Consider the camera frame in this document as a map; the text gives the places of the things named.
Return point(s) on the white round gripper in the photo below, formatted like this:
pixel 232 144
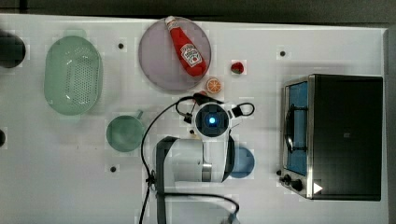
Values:
pixel 215 121

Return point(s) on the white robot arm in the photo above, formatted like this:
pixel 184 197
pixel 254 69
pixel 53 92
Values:
pixel 207 158

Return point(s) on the green mug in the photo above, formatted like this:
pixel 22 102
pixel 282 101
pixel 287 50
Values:
pixel 125 133

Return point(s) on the plush orange slice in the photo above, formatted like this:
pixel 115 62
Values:
pixel 213 85

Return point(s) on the blue cup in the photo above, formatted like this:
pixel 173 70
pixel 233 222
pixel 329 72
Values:
pixel 244 163

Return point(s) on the dark red plush strawberry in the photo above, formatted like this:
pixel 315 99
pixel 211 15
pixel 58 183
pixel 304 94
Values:
pixel 237 68

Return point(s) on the red plush ketchup bottle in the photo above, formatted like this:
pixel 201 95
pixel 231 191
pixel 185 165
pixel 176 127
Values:
pixel 189 56

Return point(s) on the grey round plate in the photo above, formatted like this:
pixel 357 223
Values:
pixel 159 61

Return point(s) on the silver toaster oven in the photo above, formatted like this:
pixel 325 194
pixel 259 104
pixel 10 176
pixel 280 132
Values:
pixel 332 137

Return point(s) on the green perforated colander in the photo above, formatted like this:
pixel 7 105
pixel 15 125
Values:
pixel 73 76

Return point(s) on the black round container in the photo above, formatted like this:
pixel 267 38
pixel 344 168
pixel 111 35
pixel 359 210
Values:
pixel 12 50

